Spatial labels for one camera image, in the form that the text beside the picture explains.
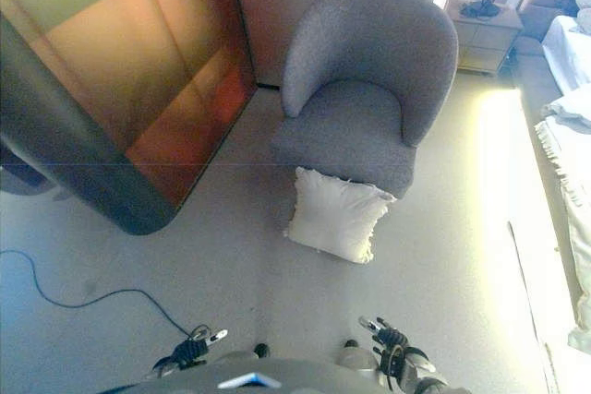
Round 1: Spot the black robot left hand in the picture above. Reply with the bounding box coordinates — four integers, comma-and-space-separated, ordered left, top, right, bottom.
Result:
173, 324, 229, 364

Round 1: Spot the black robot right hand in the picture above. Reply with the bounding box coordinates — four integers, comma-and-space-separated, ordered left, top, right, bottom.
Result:
358, 315, 410, 358

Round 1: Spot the white fringed cushion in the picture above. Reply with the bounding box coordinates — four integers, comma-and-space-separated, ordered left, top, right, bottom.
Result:
283, 166, 397, 265

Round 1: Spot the silver robot right leg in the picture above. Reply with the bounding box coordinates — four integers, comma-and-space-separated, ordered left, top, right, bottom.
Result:
334, 340, 382, 373

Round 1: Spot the grey fabric armchair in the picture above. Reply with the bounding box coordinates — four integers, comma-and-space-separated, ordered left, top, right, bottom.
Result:
270, 0, 460, 199

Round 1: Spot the white fringed blanket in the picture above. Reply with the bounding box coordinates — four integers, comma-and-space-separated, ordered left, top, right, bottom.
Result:
534, 89, 591, 349

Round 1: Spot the glossy brown wooden table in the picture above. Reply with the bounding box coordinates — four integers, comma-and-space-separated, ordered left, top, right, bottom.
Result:
0, 0, 258, 236

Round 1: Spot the beige bedside table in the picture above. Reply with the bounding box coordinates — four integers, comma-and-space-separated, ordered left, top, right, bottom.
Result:
445, 0, 525, 78

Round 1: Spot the white bed sheet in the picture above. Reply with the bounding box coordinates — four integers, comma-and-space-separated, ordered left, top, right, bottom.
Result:
541, 14, 591, 95

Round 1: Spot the blue floor cable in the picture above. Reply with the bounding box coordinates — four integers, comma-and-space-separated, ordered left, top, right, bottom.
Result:
0, 249, 195, 338

